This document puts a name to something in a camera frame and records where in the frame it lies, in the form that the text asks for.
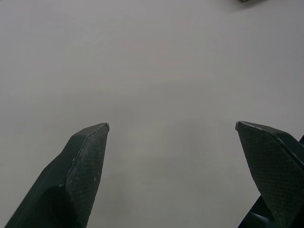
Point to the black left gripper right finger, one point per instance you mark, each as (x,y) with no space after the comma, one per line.
(273,166)

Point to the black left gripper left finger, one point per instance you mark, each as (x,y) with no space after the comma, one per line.
(71,175)

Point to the dark object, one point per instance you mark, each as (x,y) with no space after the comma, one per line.
(245,0)

